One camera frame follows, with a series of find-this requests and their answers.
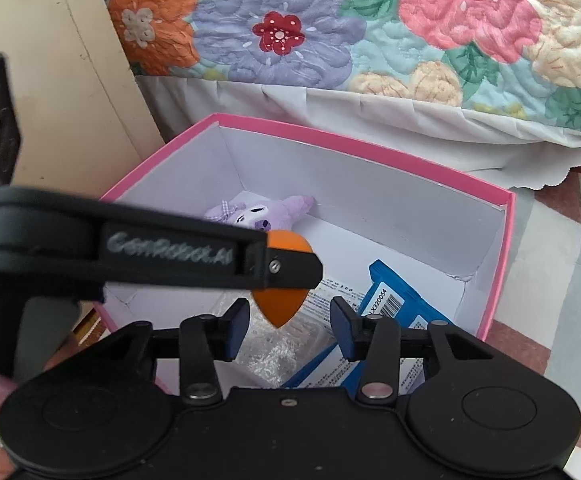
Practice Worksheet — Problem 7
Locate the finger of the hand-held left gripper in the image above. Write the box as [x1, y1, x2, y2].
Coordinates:
[0, 185, 322, 306]

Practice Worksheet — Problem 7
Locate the checkered rug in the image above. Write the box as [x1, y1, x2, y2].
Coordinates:
[488, 162, 581, 411]

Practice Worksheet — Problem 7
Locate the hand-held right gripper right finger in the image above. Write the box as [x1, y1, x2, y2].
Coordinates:
[331, 296, 495, 405]

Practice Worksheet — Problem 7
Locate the purple plush toy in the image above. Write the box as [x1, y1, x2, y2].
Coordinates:
[204, 195, 316, 233]

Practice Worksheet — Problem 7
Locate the clear plastic floss box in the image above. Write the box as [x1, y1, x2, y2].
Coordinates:
[220, 300, 341, 391]

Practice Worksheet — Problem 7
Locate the orange makeup sponge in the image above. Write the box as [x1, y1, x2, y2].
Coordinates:
[253, 230, 315, 329]

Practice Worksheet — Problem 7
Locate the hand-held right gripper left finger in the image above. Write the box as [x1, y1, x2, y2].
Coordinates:
[103, 297, 252, 405]

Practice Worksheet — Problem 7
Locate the pink cardboard box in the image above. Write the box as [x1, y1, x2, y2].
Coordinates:
[93, 114, 515, 396]

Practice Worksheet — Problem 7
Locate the beige wooden board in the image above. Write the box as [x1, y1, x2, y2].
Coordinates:
[0, 0, 164, 193]

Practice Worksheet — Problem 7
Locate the blue tissue packet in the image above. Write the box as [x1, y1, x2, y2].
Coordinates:
[280, 259, 459, 391]

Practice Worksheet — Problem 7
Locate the white scalloped bed skirt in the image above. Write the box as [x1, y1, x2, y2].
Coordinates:
[130, 72, 581, 191]

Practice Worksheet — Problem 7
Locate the floral quilted bedspread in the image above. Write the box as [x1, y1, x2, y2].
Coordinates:
[103, 0, 581, 141]

